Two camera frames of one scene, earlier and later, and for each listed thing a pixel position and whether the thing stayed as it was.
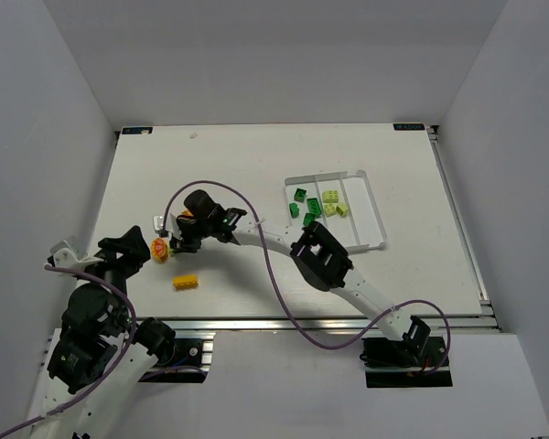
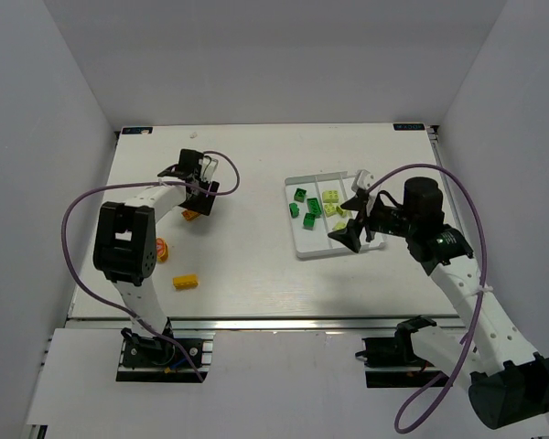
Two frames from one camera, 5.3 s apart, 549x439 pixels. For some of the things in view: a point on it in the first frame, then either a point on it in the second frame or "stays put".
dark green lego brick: x=308 y=218 stays put
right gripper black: x=188 y=235 to x=366 y=219
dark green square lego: x=314 y=207 stays put
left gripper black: x=120 y=250 to x=203 y=198
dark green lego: x=299 y=195 stays put
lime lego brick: x=329 y=208 stays put
